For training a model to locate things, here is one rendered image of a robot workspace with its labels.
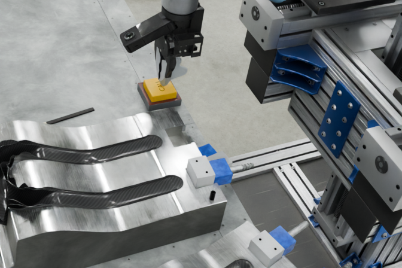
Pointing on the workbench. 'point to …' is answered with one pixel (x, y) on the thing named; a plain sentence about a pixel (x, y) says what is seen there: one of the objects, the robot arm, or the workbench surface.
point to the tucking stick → (70, 116)
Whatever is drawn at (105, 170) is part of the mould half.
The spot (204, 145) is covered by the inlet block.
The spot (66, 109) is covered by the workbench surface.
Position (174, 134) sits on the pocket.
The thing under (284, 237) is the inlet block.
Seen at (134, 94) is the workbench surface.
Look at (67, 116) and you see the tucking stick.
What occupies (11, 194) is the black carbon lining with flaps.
